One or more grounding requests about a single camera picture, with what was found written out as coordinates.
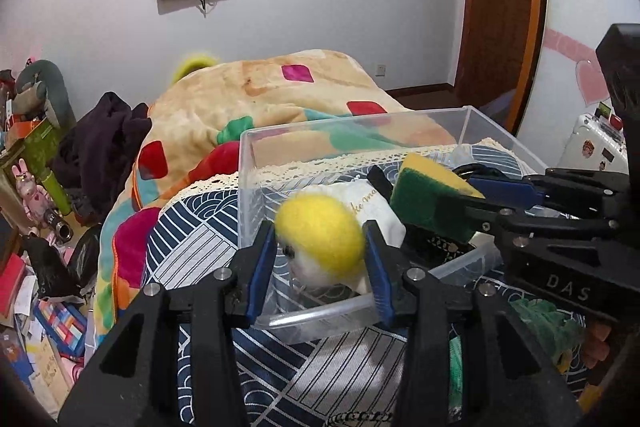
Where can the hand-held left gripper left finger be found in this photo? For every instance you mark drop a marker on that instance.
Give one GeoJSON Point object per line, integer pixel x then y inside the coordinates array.
{"type": "Point", "coordinates": [260, 267]}

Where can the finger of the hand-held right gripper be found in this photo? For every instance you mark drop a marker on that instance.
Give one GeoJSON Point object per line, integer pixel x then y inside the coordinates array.
{"type": "Point", "coordinates": [505, 191]}
{"type": "Point", "coordinates": [500, 219]}

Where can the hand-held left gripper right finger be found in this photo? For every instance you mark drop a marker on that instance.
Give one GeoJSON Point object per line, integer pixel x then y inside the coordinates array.
{"type": "Point", "coordinates": [378, 274]}

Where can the yellow and white felt ball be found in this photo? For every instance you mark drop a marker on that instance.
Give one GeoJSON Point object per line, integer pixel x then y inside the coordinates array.
{"type": "Point", "coordinates": [320, 227]}

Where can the yellow and green sponge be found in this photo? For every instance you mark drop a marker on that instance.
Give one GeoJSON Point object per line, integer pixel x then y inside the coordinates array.
{"type": "Point", "coordinates": [425, 197]}

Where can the clear plastic storage box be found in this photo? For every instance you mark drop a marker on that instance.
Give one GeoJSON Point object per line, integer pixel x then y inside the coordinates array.
{"type": "Point", "coordinates": [265, 147]}

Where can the white cloth pouch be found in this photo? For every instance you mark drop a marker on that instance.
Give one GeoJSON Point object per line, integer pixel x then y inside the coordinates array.
{"type": "Point", "coordinates": [382, 214]}

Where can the green knitted plush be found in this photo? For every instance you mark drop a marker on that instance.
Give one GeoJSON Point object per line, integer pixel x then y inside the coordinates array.
{"type": "Point", "coordinates": [545, 332]}

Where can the navy patterned bedsheet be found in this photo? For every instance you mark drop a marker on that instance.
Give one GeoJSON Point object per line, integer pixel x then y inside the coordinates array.
{"type": "Point", "coordinates": [200, 237]}

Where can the white suitcase with stickers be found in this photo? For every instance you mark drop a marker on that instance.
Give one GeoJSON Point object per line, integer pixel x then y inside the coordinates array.
{"type": "Point", "coordinates": [587, 147]}

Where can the colourful patterned blanket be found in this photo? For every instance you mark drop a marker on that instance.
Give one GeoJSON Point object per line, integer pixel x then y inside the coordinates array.
{"type": "Point", "coordinates": [225, 97]}

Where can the brown wooden door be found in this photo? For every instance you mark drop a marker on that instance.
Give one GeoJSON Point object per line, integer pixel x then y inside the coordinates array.
{"type": "Point", "coordinates": [500, 7]}

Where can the dark purple clothes pile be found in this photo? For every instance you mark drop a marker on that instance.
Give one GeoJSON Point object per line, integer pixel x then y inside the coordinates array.
{"type": "Point", "coordinates": [100, 147]}

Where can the blue toy box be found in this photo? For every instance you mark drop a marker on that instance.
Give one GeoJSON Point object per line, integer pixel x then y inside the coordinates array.
{"type": "Point", "coordinates": [62, 327]}

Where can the black plastic bag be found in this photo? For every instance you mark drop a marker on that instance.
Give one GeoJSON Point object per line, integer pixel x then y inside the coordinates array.
{"type": "Point", "coordinates": [50, 267]}

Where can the yellow-green plush toy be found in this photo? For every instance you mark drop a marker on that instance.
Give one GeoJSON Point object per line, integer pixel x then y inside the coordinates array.
{"type": "Point", "coordinates": [192, 64]}

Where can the green bottle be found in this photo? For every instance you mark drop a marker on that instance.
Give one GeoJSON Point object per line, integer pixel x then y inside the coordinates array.
{"type": "Point", "coordinates": [56, 194]}

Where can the pink rabbit figure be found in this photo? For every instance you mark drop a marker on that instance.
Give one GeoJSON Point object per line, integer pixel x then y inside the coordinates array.
{"type": "Point", "coordinates": [30, 197]}

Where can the red book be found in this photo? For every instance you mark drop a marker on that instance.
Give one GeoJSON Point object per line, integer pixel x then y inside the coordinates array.
{"type": "Point", "coordinates": [12, 282]}

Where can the green cardboard box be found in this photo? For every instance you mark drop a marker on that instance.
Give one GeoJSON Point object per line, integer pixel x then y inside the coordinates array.
{"type": "Point", "coordinates": [30, 144]}

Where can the grey plush toy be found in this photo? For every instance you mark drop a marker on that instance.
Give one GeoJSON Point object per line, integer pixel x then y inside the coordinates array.
{"type": "Point", "coordinates": [50, 82]}

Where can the white wall socket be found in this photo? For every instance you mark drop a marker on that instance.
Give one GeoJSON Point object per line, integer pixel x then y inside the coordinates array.
{"type": "Point", "coordinates": [381, 69]}

